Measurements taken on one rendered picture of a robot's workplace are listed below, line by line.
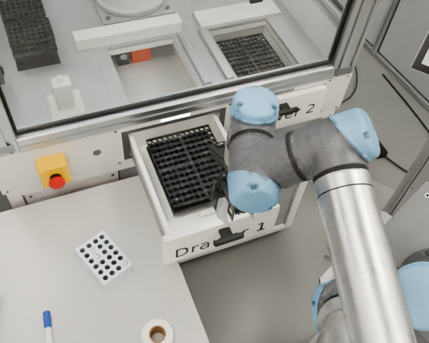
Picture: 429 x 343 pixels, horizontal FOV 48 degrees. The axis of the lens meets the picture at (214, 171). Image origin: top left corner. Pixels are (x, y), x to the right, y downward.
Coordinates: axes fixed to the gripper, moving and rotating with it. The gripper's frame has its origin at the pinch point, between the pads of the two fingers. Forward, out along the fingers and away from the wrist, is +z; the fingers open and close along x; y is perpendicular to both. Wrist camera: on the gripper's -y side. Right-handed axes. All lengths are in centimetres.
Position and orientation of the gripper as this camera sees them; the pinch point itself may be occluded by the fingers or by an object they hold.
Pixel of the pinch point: (229, 210)
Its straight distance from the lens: 104.4
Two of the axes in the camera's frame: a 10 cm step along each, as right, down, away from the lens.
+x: 9.2, -2.6, 2.8
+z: -0.7, 6.0, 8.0
